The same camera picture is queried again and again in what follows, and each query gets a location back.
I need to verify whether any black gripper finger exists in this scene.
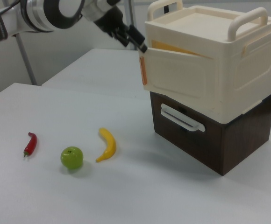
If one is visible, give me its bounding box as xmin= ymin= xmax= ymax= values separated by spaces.
xmin=113 ymin=28 xmax=131 ymax=48
xmin=128 ymin=24 xmax=148 ymax=53

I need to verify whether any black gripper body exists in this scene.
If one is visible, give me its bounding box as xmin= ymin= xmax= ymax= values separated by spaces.
xmin=93 ymin=5 xmax=130 ymax=40

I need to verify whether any cream cabinet door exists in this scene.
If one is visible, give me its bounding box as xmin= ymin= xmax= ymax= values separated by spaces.
xmin=138 ymin=47 xmax=215 ymax=101

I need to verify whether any cream plastic cabinet body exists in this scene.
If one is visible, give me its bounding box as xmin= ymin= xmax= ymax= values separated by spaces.
xmin=144 ymin=0 xmax=271 ymax=125

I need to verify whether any grey metal pole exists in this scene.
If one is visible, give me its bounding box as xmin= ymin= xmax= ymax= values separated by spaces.
xmin=15 ymin=34 xmax=38 ymax=86

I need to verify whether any yellow toy banana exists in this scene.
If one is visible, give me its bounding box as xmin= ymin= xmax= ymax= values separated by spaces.
xmin=95 ymin=127 xmax=117 ymax=163

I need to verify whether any green toy apple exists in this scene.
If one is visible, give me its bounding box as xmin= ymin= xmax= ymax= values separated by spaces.
xmin=60 ymin=146 xmax=84 ymax=169

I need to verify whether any red toy chili pepper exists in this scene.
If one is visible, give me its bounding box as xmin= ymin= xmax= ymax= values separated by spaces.
xmin=23 ymin=132 xmax=38 ymax=158

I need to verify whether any dark brown wooden drawer box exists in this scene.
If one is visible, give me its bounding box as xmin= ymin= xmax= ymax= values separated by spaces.
xmin=149 ymin=89 xmax=271 ymax=176

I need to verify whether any orange door handle strip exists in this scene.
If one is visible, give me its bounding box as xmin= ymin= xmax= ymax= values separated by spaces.
xmin=138 ymin=56 xmax=148 ymax=85

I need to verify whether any white drawer handle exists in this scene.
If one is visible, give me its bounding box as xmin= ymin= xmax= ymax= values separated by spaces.
xmin=159 ymin=103 xmax=206 ymax=133

